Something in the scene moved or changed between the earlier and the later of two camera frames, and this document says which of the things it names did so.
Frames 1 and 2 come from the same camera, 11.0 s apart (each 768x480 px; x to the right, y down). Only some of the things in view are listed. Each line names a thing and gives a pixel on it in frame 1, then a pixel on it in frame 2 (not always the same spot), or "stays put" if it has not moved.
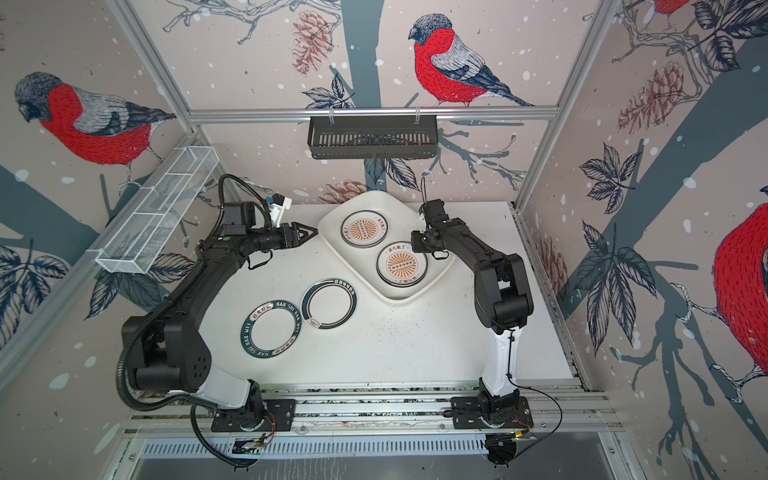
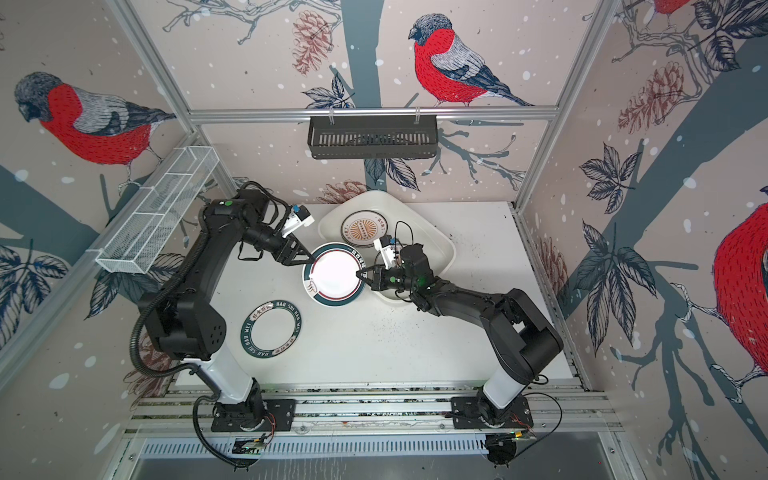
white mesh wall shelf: x=140 y=236 stays put
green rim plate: x=328 y=303 → x=332 y=279
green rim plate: x=269 y=328 stays put
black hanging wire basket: x=373 y=139 stays put
